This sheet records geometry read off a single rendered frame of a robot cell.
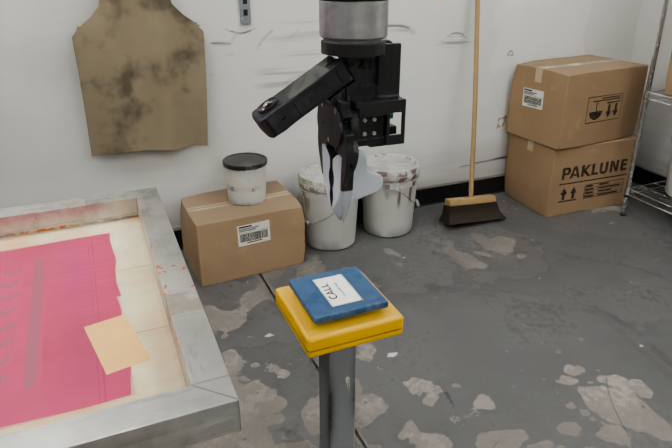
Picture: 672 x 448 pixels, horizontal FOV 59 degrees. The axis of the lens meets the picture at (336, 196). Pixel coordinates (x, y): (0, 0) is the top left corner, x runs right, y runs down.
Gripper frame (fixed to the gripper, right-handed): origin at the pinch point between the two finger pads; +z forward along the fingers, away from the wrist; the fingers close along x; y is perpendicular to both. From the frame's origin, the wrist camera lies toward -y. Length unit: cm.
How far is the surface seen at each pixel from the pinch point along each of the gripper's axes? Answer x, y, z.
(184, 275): 7.7, -17.8, 9.5
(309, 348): -6.3, -5.8, 14.4
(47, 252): 28.7, -35.3, 13.0
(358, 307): -4.6, 1.3, 11.5
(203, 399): -16.1, -19.6, 9.6
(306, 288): 2.0, -3.2, 11.4
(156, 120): 206, -3, 40
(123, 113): 205, -16, 35
